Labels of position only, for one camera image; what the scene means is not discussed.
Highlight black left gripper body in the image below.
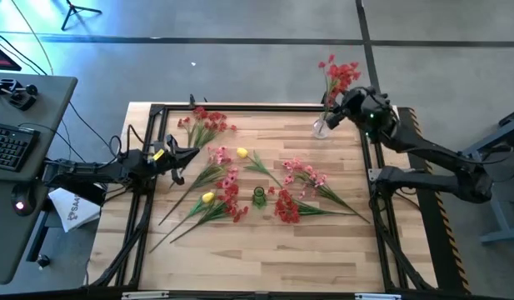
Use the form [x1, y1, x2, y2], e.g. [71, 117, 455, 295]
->
[147, 140, 177, 177]

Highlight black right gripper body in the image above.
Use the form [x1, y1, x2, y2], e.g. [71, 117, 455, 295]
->
[342, 86, 385, 123]

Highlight red artificial flower bunch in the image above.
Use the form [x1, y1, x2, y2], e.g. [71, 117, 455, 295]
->
[169, 182, 250, 245]
[267, 186, 360, 225]
[317, 53, 362, 126]
[176, 106, 238, 150]

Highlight pink artificial flower bunch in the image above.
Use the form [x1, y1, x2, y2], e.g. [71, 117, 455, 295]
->
[158, 145, 241, 226]
[281, 157, 371, 225]

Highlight yellow artificial tulip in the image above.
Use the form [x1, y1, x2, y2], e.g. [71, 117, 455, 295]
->
[236, 147, 285, 191]
[148, 191, 216, 254]

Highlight clear glass vase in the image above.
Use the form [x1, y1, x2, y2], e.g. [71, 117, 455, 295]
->
[311, 114, 332, 140]

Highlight green glass vase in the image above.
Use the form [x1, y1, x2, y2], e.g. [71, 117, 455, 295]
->
[252, 186, 268, 210]

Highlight white printed paper bag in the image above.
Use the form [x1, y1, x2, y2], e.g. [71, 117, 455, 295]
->
[47, 187, 102, 233]

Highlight black computer mouse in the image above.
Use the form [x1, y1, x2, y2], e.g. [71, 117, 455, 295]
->
[10, 182, 37, 217]

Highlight black mat with hazard stripes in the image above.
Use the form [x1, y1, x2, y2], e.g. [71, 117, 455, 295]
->
[397, 107, 472, 295]

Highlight black desk leg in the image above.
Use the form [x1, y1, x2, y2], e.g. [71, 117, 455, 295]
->
[26, 210, 49, 263]

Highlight black keyboard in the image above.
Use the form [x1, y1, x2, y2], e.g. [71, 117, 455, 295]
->
[0, 122, 41, 173]

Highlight blue-grey metal table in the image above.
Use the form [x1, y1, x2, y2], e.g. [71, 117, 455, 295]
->
[462, 106, 514, 246]

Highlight black tripod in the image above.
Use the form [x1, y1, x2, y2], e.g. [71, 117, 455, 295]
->
[60, 0, 102, 32]

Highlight grey desk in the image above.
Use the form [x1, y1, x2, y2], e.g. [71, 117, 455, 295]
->
[0, 72, 78, 287]

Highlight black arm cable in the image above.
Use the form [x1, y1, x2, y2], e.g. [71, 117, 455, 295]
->
[107, 123, 146, 162]

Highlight black aluminium table frame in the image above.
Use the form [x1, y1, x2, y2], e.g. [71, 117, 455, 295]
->
[87, 102, 439, 293]

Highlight thin black desk cable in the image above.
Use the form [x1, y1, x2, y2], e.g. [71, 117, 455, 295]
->
[67, 101, 117, 155]

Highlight silver metal bracket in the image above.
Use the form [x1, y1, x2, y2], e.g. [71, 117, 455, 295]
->
[122, 290, 170, 300]
[355, 292, 402, 300]

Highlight black clamp mount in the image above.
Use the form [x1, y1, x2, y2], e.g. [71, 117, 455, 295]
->
[0, 77, 39, 112]

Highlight yellow cable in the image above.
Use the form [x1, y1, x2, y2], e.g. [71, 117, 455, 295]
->
[10, 0, 54, 76]

